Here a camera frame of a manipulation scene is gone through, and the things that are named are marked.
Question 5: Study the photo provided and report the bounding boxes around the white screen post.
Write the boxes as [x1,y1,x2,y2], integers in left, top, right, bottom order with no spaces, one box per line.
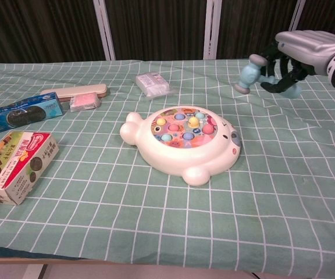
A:
[204,0,223,60]
[288,0,307,31]
[93,0,116,61]

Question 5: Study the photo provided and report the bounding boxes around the blue cookie box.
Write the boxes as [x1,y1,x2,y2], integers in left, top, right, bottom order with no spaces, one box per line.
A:
[0,92,63,138]

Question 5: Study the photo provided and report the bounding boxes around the pink eraser pack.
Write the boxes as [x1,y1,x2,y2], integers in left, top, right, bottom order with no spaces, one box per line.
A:
[69,92,101,113]

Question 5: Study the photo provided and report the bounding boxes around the light blue small handheld toy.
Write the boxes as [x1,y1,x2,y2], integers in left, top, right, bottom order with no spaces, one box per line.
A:
[233,54,303,99]

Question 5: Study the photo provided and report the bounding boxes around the white tissue pack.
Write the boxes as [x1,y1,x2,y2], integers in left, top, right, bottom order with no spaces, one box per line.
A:
[135,72,177,99]

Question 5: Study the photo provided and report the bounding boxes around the beige pencil case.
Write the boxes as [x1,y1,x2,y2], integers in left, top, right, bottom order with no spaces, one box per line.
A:
[40,84,110,102]

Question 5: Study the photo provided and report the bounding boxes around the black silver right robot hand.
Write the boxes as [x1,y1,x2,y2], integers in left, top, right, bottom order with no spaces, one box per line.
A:
[260,30,335,94]

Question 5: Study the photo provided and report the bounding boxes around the green red biscuit box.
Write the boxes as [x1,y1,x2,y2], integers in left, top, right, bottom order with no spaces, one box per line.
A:
[0,130,60,206]

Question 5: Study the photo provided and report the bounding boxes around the white fish game toy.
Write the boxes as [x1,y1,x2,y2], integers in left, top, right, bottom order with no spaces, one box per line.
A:
[119,106,242,186]

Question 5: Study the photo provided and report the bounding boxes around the green checked tablecloth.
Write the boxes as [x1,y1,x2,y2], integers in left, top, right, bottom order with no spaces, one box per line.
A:
[0,59,335,277]

